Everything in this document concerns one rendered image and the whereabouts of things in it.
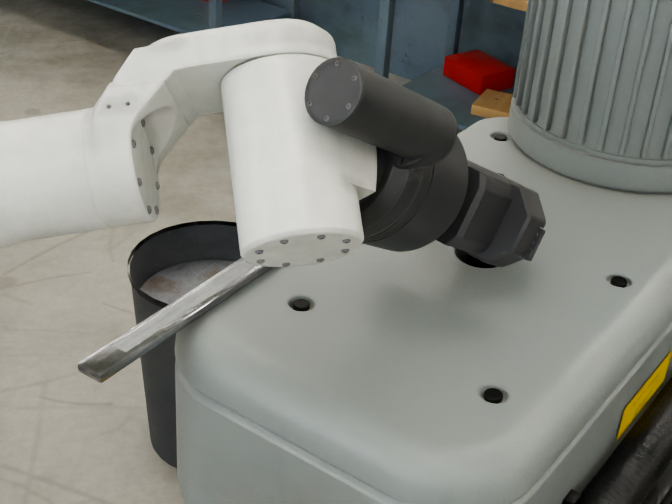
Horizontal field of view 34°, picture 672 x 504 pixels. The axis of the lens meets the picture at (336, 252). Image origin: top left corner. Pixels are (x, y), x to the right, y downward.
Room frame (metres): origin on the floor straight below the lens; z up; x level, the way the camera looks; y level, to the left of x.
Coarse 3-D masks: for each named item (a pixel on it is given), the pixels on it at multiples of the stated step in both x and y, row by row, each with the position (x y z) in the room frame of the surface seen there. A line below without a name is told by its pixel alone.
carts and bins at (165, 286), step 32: (192, 224) 2.82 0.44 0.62; (224, 224) 2.84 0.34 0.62; (160, 256) 2.75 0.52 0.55; (192, 256) 2.81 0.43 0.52; (224, 256) 2.83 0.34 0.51; (160, 288) 2.64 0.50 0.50; (192, 288) 2.65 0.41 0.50; (160, 352) 2.42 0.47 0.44; (160, 384) 2.44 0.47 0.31; (160, 416) 2.45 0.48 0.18; (160, 448) 2.47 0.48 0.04
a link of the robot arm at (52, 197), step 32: (0, 128) 0.51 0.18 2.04; (32, 128) 0.51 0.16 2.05; (64, 128) 0.51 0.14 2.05; (0, 160) 0.49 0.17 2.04; (32, 160) 0.49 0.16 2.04; (64, 160) 0.49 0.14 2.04; (0, 192) 0.48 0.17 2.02; (32, 192) 0.49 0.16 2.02; (64, 192) 0.49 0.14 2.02; (0, 224) 0.48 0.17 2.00; (32, 224) 0.49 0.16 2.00; (64, 224) 0.49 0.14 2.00; (96, 224) 0.49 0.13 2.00
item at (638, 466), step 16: (656, 400) 0.63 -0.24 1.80; (656, 416) 0.61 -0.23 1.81; (640, 432) 0.59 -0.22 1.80; (656, 432) 0.59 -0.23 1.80; (624, 448) 0.57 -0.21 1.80; (640, 448) 0.57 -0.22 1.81; (656, 448) 0.58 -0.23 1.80; (608, 464) 0.56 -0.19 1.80; (624, 464) 0.56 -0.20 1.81; (640, 464) 0.56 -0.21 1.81; (656, 464) 0.57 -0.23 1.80; (592, 480) 0.55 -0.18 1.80; (608, 480) 0.54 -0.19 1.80; (624, 480) 0.54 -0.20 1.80; (640, 480) 0.55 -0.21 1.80; (656, 480) 0.56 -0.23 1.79; (576, 496) 0.52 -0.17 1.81; (592, 496) 0.52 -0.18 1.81; (608, 496) 0.52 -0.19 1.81; (624, 496) 0.53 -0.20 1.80; (640, 496) 0.54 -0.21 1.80
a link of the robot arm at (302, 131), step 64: (256, 64) 0.53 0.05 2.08; (320, 64) 0.51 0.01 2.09; (256, 128) 0.50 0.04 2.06; (320, 128) 0.51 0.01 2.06; (384, 128) 0.50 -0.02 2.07; (448, 128) 0.54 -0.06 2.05; (256, 192) 0.48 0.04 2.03; (320, 192) 0.48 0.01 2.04; (384, 192) 0.53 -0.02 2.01; (256, 256) 0.48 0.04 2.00; (320, 256) 0.50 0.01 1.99
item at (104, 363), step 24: (240, 264) 0.63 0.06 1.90; (216, 288) 0.60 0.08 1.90; (240, 288) 0.61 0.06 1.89; (168, 312) 0.56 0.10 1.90; (192, 312) 0.57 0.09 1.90; (120, 336) 0.54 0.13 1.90; (144, 336) 0.54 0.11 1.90; (168, 336) 0.55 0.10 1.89; (96, 360) 0.51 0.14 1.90; (120, 360) 0.51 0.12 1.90
